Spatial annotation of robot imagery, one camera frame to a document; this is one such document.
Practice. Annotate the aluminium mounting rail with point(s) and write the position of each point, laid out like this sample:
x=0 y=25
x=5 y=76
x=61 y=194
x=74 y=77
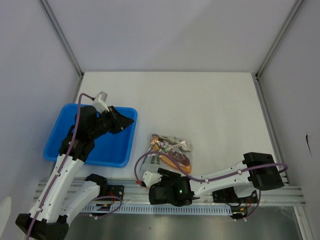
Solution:
x=285 y=196

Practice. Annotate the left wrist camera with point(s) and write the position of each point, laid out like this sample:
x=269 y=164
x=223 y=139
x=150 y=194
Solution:
x=99 y=102

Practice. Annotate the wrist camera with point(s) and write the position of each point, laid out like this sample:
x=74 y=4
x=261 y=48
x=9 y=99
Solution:
x=99 y=102
x=150 y=178

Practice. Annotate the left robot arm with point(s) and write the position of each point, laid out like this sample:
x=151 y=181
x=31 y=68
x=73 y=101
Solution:
x=51 y=215

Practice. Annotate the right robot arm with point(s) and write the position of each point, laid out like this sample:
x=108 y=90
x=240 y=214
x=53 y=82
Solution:
x=257 y=171

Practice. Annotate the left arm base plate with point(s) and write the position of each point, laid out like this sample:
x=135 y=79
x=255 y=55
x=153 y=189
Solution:
x=116 y=190

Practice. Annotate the clear zip bag orange zipper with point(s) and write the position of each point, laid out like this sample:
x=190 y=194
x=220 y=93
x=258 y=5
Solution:
x=154 y=161

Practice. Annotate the blue plastic bin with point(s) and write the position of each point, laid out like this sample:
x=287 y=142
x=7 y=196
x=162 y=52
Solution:
x=111 y=150

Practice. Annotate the white slotted cable duct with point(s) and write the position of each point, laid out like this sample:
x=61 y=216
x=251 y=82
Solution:
x=208 y=210

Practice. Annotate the green toy scallion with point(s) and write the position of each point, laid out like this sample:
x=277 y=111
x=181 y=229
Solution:
x=177 y=146

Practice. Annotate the grey toy fish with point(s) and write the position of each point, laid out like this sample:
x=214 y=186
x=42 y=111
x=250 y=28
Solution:
x=170 y=140

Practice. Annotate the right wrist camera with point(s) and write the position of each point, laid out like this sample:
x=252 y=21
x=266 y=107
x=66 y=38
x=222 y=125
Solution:
x=150 y=178

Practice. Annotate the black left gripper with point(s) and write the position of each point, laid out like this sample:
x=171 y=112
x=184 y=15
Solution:
x=119 y=121

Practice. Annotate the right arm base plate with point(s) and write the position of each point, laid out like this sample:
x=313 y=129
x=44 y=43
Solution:
x=229 y=197

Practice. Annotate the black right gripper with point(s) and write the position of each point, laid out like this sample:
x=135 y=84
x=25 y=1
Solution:
x=172 y=175

